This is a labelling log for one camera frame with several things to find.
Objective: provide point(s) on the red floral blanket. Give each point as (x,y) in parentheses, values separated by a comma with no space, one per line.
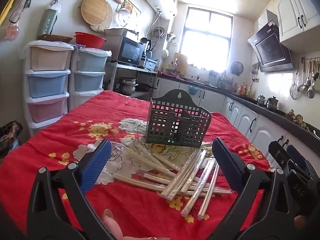
(75,120)

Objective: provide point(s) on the black range hood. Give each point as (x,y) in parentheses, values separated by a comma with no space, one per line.
(271,50)

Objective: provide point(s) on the white water heater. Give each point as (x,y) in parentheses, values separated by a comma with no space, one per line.
(160,1)

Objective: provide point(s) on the kitchen window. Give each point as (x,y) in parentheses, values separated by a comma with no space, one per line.
(205,42)

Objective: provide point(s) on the small blue box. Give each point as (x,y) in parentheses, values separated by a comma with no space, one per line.
(151,63)

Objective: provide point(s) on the ginger root pile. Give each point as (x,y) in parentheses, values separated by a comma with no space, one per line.
(296,118)

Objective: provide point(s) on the drawer tower with green drawer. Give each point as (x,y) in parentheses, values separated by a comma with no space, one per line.
(90,80)

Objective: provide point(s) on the row of hanging metal utensils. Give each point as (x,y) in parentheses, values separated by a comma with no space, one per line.
(310,80)

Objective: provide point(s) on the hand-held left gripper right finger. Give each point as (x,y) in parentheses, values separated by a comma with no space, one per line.
(227,165)

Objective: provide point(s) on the black microwave oven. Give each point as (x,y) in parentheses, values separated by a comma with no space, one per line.
(128,51)

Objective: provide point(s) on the dark floral bag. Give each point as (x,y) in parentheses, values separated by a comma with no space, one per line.
(10,137)

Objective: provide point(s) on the small metal kettle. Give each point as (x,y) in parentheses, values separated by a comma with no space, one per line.
(261,100)

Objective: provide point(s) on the metal shelf rack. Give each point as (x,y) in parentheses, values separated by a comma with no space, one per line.
(130,67)

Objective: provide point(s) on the red plastic basin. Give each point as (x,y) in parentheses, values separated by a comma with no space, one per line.
(90,41)

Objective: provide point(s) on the round woven tray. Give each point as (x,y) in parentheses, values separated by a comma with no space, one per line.
(102,28)

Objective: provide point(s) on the round black wall fan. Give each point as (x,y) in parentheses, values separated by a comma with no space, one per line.
(237,68)

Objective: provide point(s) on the black electric kettle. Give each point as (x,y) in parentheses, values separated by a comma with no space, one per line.
(146,45)

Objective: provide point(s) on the wall picture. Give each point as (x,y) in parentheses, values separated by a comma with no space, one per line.
(128,3)

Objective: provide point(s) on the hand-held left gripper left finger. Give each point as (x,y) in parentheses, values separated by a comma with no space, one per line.
(96,165)

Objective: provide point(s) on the pink hanging strainer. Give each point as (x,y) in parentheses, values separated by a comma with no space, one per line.
(12,32)

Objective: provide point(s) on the round bamboo tray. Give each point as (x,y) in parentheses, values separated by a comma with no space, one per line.
(96,10)

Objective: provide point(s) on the teal hanging colander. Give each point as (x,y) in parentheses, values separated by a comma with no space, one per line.
(193,90)

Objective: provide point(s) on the steel cooking pot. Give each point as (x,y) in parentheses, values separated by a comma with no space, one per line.
(128,86)

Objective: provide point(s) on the grey storage box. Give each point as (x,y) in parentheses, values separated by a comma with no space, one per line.
(117,33)

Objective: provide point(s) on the set of chopsticks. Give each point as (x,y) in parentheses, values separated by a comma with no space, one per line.
(186,177)

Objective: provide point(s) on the green hanging bag holder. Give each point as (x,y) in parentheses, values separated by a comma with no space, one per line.
(46,22)

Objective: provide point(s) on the drawer tower with cream drawer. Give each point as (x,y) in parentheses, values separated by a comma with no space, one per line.
(47,80)

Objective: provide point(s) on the person's left hand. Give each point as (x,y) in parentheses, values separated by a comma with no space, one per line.
(112,226)

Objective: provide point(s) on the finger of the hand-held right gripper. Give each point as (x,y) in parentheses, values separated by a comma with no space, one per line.
(278,155)
(298,158)

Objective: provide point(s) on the white wall cabinet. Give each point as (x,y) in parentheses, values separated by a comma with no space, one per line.
(295,12)

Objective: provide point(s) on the green plastic utensil basket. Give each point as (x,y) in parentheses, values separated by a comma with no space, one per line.
(175,130)

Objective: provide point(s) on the brown wicker basket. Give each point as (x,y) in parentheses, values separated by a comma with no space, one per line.
(55,38)

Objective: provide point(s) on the white base cabinets black counter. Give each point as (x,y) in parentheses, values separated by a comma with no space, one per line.
(247,120)

